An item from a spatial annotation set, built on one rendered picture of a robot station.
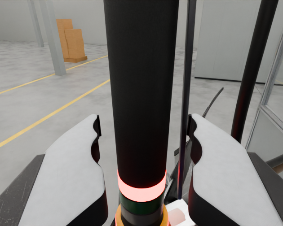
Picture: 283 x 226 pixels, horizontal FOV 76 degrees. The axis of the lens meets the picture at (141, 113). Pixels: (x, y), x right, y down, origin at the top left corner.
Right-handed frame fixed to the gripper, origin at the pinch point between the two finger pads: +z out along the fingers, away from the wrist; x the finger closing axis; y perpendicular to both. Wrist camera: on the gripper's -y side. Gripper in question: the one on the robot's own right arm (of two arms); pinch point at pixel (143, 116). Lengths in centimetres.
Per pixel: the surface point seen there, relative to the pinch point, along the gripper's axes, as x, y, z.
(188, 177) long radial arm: 14.8, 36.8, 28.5
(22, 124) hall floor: -195, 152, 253
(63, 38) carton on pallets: -296, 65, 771
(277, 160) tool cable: 17.0, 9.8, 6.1
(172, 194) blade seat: 6.5, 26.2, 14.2
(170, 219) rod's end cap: 2.6, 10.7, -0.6
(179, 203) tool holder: 3.8, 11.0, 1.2
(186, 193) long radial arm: 13.0, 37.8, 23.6
